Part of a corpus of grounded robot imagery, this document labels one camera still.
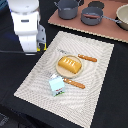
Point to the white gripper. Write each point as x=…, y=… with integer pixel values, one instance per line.
x=30, y=33

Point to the orange toy bread loaf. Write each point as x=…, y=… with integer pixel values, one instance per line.
x=69, y=64

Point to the light blue toy cup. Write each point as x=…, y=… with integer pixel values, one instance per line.
x=57, y=86

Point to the yellow butter box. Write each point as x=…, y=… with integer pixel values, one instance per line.
x=42, y=47

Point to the brown toy sausage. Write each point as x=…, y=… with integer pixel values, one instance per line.
x=91, y=16

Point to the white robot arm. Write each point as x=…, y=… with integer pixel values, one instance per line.
x=24, y=10

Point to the dark grey pot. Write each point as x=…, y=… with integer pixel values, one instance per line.
x=67, y=9

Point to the beige round plate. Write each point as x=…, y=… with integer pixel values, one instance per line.
x=65, y=73

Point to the black round lid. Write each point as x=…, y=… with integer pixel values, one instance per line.
x=98, y=4

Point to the pink brown mat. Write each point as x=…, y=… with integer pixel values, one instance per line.
x=106, y=28

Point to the beige pan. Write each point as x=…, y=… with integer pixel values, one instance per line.
x=122, y=15

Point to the woven beige placemat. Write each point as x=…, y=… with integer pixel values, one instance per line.
x=75, y=104

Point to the knife with orange handle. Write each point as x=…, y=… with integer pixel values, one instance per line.
x=79, y=55

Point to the fork with orange handle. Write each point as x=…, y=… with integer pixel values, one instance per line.
x=66, y=80

